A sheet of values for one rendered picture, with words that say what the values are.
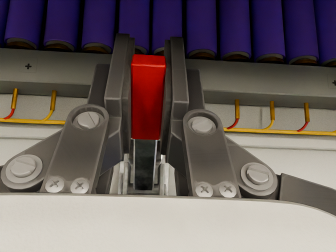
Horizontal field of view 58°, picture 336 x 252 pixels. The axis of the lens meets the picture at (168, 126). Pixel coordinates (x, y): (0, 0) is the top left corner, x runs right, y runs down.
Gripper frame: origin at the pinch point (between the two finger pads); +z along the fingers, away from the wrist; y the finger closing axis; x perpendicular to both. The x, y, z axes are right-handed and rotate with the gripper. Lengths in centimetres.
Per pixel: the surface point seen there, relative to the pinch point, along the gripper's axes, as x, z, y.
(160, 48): -1.8, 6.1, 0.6
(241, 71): -1.8, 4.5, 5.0
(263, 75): -1.9, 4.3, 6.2
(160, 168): -4.6, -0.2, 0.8
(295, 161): -6.1, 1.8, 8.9
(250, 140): -5.1, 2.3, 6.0
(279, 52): -1.5, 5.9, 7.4
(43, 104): -4.8, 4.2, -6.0
